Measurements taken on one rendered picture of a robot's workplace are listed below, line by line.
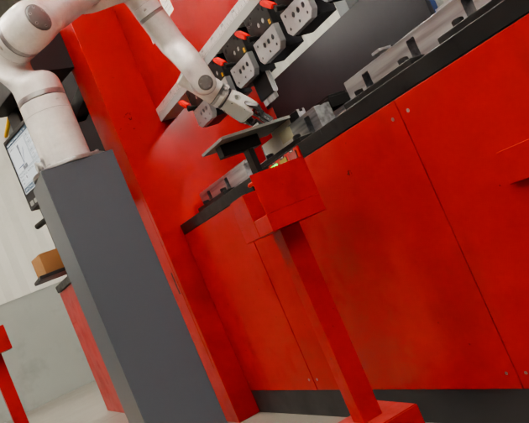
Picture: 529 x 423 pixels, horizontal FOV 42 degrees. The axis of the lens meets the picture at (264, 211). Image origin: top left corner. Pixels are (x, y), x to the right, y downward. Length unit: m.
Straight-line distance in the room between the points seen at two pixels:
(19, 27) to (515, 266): 1.26
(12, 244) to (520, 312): 7.86
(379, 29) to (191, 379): 1.50
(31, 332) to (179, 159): 6.03
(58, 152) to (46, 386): 7.27
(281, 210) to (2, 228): 7.49
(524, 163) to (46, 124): 1.09
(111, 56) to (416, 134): 1.86
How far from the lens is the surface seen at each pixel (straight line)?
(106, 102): 3.09
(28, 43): 1.80
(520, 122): 1.43
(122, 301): 1.64
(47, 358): 8.89
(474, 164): 1.53
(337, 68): 2.84
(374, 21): 2.63
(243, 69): 2.37
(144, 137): 3.07
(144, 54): 3.09
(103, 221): 1.66
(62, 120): 1.75
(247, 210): 1.78
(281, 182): 1.72
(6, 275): 8.93
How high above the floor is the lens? 0.62
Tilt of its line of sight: 3 degrees up
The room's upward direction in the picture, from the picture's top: 23 degrees counter-clockwise
